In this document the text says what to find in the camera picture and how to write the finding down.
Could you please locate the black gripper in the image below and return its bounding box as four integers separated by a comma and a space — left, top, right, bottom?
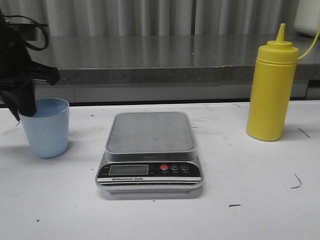
0, 13, 61, 122

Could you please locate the light blue plastic cup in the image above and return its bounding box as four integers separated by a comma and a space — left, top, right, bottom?
18, 98, 70, 158

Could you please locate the yellow squeeze bottle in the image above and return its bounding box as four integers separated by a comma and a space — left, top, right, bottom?
246, 23, 320, 142

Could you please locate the silver electronic kitchen scale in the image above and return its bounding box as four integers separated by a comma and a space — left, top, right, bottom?
95, 111, 204, 198

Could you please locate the grey steel counter shelf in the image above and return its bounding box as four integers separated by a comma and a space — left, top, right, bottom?
24, 34, 320, 104

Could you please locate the white container in background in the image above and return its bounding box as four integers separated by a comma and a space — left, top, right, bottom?
294, 0, 320, 37

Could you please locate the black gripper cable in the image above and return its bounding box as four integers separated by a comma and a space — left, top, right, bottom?
4, 15, 50, 51

